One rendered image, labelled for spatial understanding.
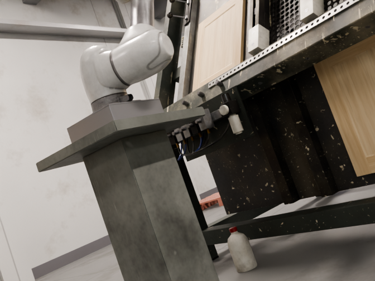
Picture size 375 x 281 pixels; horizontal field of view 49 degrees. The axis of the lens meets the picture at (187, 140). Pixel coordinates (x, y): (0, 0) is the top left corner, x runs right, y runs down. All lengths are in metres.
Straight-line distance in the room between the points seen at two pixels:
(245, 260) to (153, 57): 1.00
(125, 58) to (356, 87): 0.95
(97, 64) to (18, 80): 3.85
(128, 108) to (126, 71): 0.15
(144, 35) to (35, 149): 3.77
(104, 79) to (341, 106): 1.00
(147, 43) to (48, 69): 4.25
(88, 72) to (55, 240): 3.59
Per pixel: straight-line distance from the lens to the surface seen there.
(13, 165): 5.02
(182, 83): 2.32
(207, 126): 1.91
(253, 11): 2.01
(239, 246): 1.96
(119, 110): 1.53
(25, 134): 5.21
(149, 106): 1.64
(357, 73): 1.85
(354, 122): 1.88
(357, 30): 1.61
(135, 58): 1.57
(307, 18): 1.72
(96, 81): 1.65
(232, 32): 2.17
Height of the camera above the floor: 0.51
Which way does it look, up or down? 4 degrees up
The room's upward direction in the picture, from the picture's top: 20 degrees counter-clockwise
